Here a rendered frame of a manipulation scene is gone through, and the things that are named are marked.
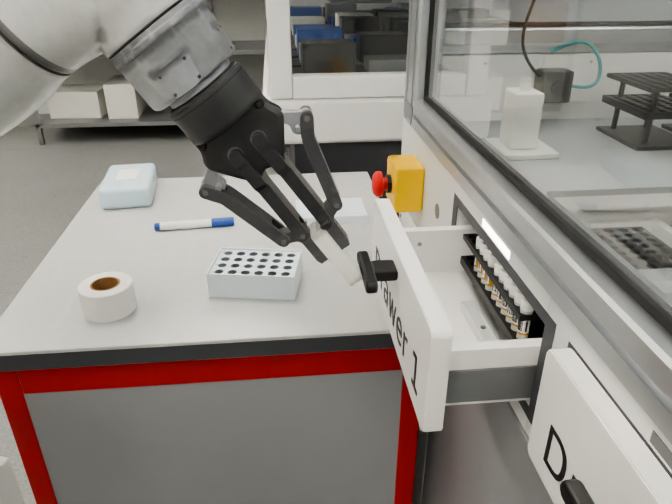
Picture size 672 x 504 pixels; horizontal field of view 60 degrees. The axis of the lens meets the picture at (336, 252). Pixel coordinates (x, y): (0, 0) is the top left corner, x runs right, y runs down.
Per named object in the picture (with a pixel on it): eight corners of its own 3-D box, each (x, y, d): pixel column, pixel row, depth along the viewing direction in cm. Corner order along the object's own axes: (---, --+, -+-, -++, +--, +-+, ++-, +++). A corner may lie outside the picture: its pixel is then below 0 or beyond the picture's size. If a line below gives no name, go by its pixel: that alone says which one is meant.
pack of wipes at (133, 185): (152, 207, 112) (149, 185, 110) (100, 211, 111) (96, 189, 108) (158, 181, 125) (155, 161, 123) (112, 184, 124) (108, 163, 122)
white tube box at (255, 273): (208, 297, 83) (205, 273, 81) (223, 268, 90) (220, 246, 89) (295, 300, 82) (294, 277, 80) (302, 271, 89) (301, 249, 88)
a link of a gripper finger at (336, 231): (310, 206, 57) (335, 189, 56) (340, 243, 59) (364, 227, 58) (311, 212, 55) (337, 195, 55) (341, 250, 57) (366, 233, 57)
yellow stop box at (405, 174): (389, 214, 89) (391, 169, 86) (381, 196, 96) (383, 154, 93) (422, 212, 90) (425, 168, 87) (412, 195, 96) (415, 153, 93)
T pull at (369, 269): (366, 296, 57) (366, 284, 56) (356, 260, 63) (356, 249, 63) (402, 294, 57) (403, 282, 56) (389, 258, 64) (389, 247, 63)
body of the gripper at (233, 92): (154, 124, 47) (228, 208, 51) (236, 60, 46) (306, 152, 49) (168, 103, 54) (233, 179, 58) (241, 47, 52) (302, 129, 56)
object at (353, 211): (297, 226, 104) (297, 217, 104) (295, 207, 112) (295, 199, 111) (367, 223, 106) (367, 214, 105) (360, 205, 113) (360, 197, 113)
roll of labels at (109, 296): (71, 315, 79) (65, 290, 77) (109, 291, 84) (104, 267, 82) (111, 328, 76) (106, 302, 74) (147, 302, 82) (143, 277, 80)
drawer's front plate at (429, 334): (422, 436, 51) (432, 332, 46) (371, 274, 77) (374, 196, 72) (442, 434, 51) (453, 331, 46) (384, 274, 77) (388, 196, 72)
